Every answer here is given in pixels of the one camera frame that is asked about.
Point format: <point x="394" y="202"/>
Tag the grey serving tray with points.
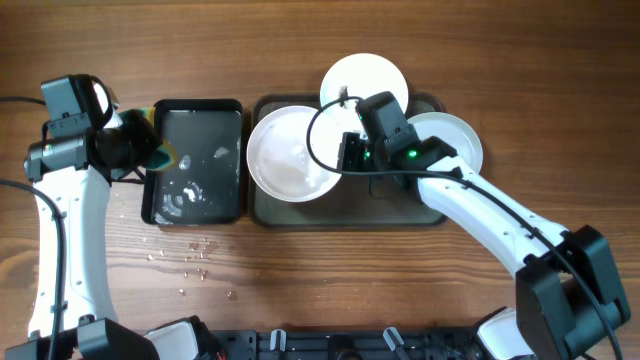
<point x="355" y="202"/>

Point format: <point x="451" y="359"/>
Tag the green yellow sponge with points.
<point x="147" y="148"/>

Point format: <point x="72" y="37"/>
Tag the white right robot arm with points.
<point x="569" y="294"/>

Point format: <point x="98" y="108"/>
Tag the pink white plate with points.
<point x="285" y="149"/>

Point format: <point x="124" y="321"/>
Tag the light blue plate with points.
<point x="454" y="131"/>

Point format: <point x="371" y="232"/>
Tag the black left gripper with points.
<point x="138" y="141"/>

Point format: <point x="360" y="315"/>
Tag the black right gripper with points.
<point x="348" y="153"/>

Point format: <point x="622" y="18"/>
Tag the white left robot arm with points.
<point x="70" y="174"/>

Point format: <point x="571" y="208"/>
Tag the cream white plate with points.
<point x="362" y="75"/>

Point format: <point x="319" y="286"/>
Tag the black water tray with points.
<point x="204" y="185"/>

